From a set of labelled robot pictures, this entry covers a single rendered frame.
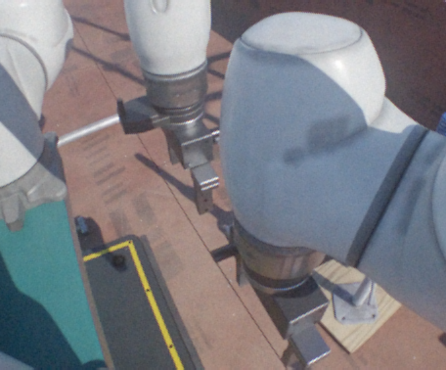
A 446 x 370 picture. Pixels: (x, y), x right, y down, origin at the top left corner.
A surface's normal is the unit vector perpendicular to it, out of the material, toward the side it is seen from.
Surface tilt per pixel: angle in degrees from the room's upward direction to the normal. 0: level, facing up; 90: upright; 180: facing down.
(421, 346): 0
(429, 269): 91
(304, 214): 88
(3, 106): 87
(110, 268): 0
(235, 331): 0
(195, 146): 90
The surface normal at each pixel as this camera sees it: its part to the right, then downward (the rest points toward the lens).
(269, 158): -0.45, 0.63
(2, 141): 0.78, 0.44
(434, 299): -0.77, 0.57
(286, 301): -0.04, -0.68
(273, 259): -0.26, 0.72
